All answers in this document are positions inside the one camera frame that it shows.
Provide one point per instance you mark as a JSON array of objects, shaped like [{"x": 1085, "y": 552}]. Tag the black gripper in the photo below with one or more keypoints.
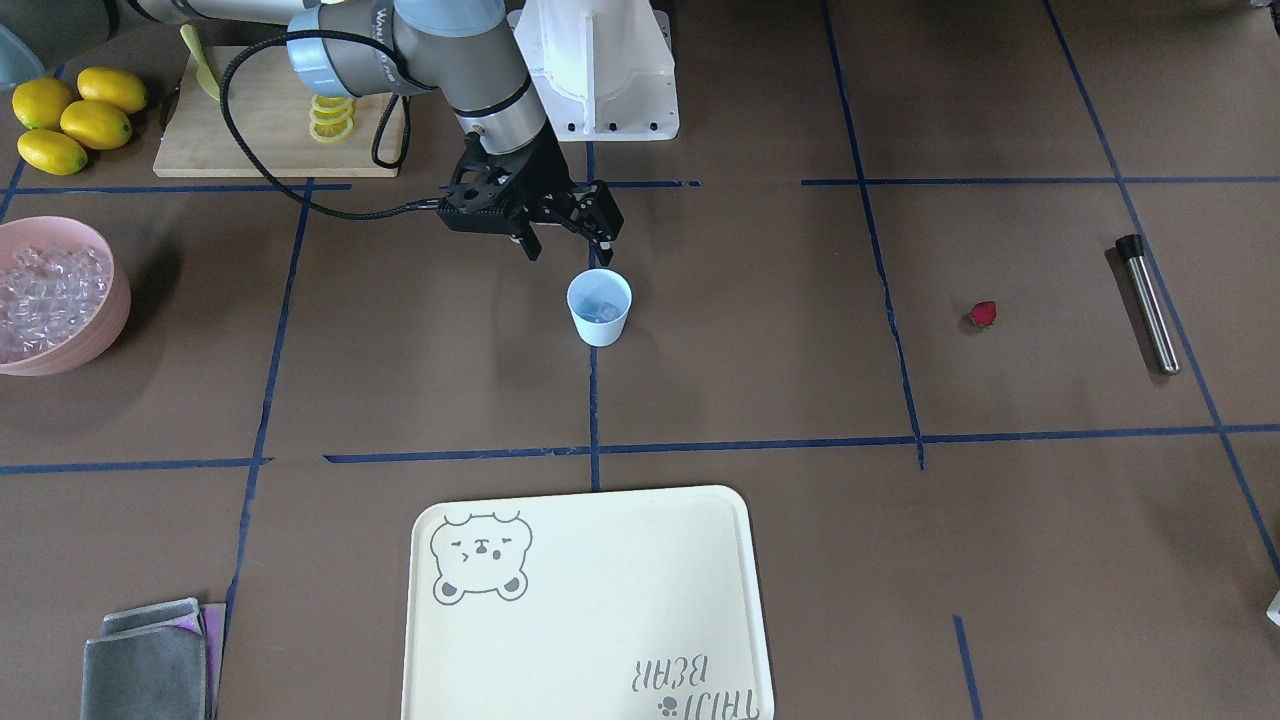
[{"x": 546, "y": 180}]

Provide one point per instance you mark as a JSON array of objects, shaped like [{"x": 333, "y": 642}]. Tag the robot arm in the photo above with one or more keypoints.
[{"x": 464, "y": 50}]

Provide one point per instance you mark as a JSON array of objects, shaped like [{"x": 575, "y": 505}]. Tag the red strawberry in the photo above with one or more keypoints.
[{"x": 984, "y": 314}]

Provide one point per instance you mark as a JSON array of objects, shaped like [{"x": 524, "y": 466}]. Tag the bamboo cutting board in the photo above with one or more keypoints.
[{"x": 271, "y": 108}]

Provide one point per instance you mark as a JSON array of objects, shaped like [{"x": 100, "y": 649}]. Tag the yellow plastic knife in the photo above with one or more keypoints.
[{"x": 204, "y": 74}]

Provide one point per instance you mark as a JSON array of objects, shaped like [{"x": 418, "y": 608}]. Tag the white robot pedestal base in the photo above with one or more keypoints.
[{"x": 604, "y": 70}]

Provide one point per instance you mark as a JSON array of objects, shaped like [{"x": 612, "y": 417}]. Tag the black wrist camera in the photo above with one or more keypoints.
[{"x": 484, "y": 193}]

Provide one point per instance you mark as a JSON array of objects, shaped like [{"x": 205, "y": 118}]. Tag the yellow lemon lower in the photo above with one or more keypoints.
[{"x": 52, "y": 152}]

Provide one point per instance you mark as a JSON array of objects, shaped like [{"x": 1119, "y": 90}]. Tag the clear ice cubes pile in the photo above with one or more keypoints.
[{"x": 47, "y": 295}]

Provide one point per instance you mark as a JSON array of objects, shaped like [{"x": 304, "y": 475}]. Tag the lemon slices row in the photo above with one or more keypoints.
[{"x": 331, "y": 119}]

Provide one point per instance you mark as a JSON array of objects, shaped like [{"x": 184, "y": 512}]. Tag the light blue plastic cup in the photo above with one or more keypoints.
[{"x": 604, "y": 282}]

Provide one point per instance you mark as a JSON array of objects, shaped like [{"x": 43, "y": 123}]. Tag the pink bowl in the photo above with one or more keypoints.
[{"x": 104, "y": 326}]

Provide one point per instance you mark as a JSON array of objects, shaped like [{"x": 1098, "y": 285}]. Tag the yellow lemon middle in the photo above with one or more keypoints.
[{"x": 96, "y": 125}]

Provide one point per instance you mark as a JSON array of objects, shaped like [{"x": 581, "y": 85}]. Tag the ice cube in cup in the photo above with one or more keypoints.
[{"x": 598, "y": 309}]

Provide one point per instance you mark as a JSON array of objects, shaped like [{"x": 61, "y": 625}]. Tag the cream bear serving tray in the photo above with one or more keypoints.
[{"x": 637, "y": 604}]

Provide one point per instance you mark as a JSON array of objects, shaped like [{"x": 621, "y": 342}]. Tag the grey folded cloth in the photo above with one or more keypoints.
[{"x": 161, "y": 661}]

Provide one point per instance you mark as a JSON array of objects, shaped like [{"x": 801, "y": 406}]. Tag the yellow lemon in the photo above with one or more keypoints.
[
  {"x": 52, "y": 152},
  {"x": 39, "y": 103},
  {"x": 114, "y": 86},
  {"x": 96, "y": 125}
]

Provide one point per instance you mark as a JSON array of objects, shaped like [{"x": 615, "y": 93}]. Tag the steel muddler black cap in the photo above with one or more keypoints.
[{"x": 1131, "y": 249}]

